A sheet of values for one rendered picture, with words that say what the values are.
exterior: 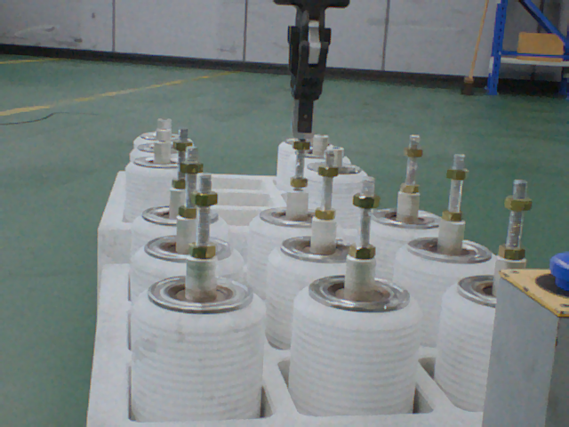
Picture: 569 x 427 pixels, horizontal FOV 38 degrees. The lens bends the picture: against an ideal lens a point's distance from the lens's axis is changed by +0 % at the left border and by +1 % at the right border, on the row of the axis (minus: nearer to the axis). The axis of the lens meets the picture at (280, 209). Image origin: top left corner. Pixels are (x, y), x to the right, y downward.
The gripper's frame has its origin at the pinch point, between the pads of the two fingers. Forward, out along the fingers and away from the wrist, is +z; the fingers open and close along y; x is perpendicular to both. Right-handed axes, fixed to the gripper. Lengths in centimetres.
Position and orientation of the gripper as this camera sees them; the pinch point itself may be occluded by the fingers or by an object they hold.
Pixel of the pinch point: (303, 118)
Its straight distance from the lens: 82.2
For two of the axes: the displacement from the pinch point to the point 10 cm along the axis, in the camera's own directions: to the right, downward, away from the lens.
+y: 0.7, 2.3, -9.7
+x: 10.0, 0.4, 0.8
